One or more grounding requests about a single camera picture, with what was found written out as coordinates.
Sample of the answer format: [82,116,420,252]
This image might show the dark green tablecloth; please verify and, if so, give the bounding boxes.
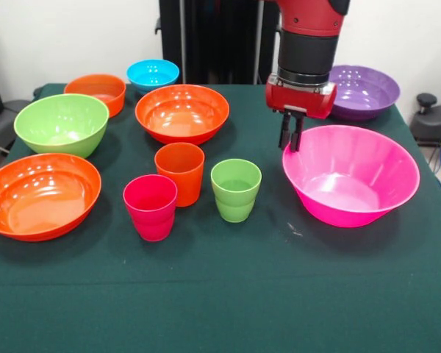
[0,82,441,353]

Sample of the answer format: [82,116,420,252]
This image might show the orange cup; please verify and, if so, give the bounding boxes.
[154,142,206,207]

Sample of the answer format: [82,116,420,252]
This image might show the grey pedestal leg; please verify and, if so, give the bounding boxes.
[409,104,441,170]
[0,98,36,177]

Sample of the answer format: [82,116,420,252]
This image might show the small blue bowl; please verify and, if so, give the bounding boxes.
[126,59,180,95]

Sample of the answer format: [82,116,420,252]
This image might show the large pink bowl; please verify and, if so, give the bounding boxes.
[282,124,421,229]

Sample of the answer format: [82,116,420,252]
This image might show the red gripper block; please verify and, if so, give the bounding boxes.
[265,73,338,153]

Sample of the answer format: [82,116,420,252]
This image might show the crimson red cup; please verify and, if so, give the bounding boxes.
[123,174,179,243]

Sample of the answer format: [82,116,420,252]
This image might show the wide orange bowl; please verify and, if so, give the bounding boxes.
[135,84,231,146]
[0,153,102,243]

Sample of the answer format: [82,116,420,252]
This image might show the purple bowl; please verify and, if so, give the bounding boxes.
[326,65,401,122]

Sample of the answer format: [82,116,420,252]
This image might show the black round knob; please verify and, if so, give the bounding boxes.
[417,93,438,115]

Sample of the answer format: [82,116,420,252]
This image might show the small deep orange bowl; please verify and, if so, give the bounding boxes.
[63,74,127,118]

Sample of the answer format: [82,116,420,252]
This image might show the green bowl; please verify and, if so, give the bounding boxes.
[13,93,110,160]

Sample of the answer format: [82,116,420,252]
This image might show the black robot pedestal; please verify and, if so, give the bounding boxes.
[154,0,282,85]

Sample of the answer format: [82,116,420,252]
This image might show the green cup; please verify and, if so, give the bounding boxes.
[210,158,262,224]

